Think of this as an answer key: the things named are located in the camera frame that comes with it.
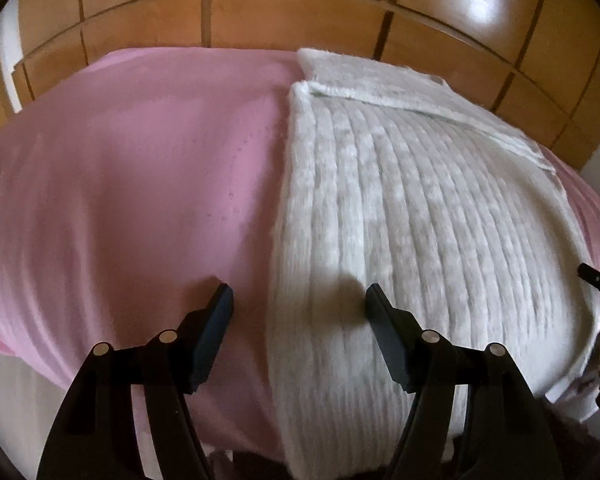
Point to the white knitted sweater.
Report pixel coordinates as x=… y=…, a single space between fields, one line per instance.
x=405 y=235

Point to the white bed sheet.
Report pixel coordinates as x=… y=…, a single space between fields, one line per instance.
x=25 y=410

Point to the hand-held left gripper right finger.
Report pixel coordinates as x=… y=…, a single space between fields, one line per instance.
x=386 y=332

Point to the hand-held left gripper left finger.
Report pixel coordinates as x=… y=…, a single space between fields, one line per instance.
x=212 y=332

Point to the pink blanket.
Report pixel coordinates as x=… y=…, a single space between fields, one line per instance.
x=130 y=185

